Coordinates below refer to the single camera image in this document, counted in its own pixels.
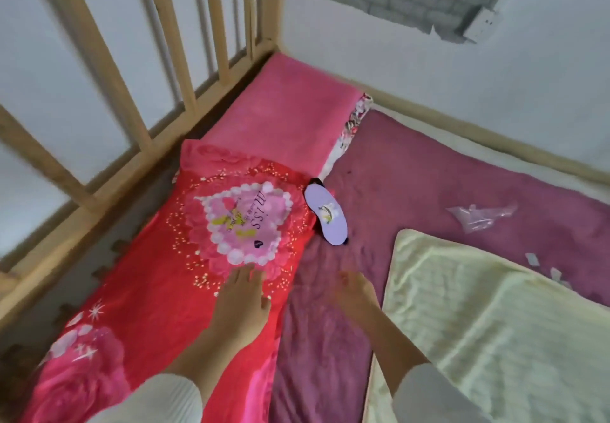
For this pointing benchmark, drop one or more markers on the person's right forearm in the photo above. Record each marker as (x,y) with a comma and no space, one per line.
(405,365)

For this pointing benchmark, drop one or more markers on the white wall socket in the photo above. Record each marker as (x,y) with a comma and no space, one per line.
(482,24)

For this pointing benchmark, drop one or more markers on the floral print pillow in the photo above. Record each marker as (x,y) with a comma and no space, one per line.
(350,125)

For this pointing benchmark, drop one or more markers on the grey foam puzzle mat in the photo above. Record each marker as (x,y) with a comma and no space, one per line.
(81,270)

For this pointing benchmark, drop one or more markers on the pale yellow blanket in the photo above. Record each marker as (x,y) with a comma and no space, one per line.
(500,332)

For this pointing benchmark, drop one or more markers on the white paper scrap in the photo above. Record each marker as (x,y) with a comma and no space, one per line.
(555,274)
(532,259)

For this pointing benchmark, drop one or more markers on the purple bed sheet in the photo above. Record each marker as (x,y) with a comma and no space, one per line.
(410,175)

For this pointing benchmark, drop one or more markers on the person's right hand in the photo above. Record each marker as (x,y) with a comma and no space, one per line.
(357,301)

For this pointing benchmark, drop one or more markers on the clear plastic bag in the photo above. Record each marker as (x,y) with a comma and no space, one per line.
(476,218)

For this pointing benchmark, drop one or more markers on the person's left fingers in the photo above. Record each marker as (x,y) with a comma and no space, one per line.
(248,280)

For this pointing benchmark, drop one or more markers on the person's right fingers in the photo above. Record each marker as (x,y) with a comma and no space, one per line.
(350,284)

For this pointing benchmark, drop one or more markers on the red floral quilt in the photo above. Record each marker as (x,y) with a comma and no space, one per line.
(157,294)

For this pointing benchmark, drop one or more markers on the pink fleece towel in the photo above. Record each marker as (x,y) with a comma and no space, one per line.
(286,113)

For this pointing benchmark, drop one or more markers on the person's left forearm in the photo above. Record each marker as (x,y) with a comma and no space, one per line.
(190,380)

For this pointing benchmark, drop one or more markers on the person's left hand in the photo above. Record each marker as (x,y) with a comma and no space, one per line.
(240,313)

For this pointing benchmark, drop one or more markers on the purple sleep mask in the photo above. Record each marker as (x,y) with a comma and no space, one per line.
(326,213)

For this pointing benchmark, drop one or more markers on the wooden bed frame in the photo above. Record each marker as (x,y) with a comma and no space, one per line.
(119,118)

